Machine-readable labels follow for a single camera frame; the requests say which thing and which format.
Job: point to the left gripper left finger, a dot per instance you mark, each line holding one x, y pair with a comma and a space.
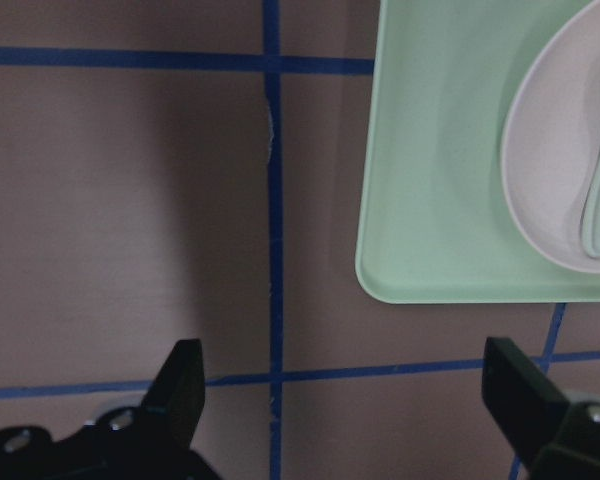
176, 398

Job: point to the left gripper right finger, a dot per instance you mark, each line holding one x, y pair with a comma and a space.
527, 407

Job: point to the cream round plate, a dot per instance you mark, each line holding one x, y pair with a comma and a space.
551, 141

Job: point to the light green tray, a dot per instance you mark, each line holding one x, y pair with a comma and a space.
434, 224

